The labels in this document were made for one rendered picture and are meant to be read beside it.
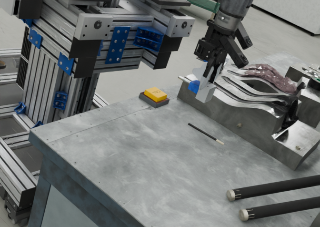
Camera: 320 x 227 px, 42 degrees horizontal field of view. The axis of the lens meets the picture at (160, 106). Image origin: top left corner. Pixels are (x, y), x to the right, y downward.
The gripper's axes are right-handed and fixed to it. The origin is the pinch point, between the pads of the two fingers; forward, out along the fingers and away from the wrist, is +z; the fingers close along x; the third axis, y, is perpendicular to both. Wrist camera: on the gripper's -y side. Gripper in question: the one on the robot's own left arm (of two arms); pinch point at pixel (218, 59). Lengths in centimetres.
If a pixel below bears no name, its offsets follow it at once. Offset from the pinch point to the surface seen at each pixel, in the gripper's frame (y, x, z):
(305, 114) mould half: -37.3, -22.0, 9.1
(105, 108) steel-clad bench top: 6, 54, 8
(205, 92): -13.3, 31.8, -5.4
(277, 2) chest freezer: 182, -624, 174
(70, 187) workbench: -10, 81, 11
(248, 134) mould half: -30.1, 19.7, 5.4
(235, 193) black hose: -42, 54, -1
